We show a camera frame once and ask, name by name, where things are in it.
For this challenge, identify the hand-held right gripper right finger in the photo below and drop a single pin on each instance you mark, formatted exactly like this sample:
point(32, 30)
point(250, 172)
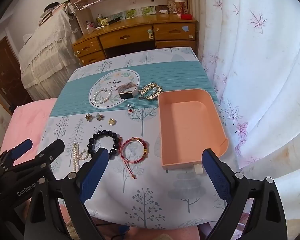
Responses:
point(216, 175)

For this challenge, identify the peach plastic tray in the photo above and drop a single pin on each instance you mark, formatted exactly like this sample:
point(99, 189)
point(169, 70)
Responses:
point(189, 125)

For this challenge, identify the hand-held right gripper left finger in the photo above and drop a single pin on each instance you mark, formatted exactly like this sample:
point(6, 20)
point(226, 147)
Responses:
point(95, 175)

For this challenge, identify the tree print tablecloth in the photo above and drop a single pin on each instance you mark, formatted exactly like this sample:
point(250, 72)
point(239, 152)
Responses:
point(140, 180)

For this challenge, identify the mint drawer hook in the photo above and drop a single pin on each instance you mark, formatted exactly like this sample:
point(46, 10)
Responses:
point(150, 33)

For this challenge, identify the green plant picture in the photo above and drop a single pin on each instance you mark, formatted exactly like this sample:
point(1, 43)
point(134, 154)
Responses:
point(147, 10)
point(130, 13)

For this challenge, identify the leaf print white curtain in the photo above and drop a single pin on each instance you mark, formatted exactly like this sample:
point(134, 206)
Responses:
point(259, 67)

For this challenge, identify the wooden desk with drawers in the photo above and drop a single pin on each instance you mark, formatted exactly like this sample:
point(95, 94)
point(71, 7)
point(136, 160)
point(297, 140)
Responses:
point(130, 36)

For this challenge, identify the pink smartwatch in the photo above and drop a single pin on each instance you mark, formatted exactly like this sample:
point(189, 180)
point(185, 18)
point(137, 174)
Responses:
point(127, 93)

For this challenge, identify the black flashlight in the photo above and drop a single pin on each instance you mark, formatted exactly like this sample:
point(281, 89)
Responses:
point(113, 20)

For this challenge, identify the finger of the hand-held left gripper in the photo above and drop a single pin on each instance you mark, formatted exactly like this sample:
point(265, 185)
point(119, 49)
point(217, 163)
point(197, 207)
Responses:
point(22, 148)
point(53, 148)

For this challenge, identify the pink bed sheet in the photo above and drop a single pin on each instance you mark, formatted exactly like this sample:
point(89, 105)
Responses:
point(25, 125)

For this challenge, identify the white tube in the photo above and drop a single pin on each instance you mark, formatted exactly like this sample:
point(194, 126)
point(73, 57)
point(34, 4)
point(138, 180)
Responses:
point(163, 11)

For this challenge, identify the white lace furniture cover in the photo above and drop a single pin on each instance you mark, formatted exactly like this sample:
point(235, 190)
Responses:
point(45, 55)

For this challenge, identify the brown wooden door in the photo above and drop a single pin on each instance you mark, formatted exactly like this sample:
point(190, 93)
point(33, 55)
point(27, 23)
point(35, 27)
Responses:
point(5, 72)

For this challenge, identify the yellow green mug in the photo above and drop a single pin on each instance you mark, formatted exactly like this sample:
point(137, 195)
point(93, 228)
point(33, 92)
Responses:
point(102, 21)

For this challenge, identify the red box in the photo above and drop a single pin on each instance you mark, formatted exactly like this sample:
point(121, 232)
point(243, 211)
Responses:
point(186, 17)

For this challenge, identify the red patterned paper cup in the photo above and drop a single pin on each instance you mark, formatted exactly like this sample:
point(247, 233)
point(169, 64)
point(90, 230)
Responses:
point(181, 7)

